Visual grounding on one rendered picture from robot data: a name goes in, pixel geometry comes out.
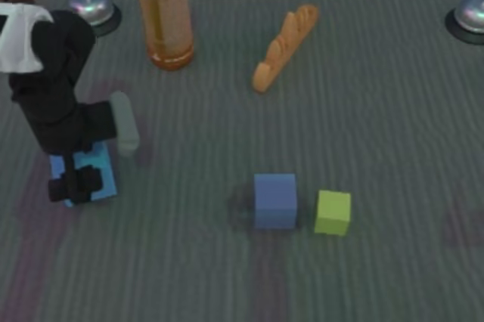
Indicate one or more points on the silver call bell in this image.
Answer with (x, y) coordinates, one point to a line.
(92, 6)
(469, 16)

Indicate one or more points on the green cube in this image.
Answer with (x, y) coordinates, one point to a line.
(332, 212)

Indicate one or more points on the grey cylinder block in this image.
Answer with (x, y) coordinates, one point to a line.
(125, 125)

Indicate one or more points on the toy baguette bread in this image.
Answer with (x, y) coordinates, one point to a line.
(283, 50)

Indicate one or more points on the blue cube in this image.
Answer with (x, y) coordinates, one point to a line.
(275, 201)

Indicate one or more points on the large light blue block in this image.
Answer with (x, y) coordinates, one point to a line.
(107, 174)

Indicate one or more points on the orange drink bottle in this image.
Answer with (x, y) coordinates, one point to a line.
(166, 16)

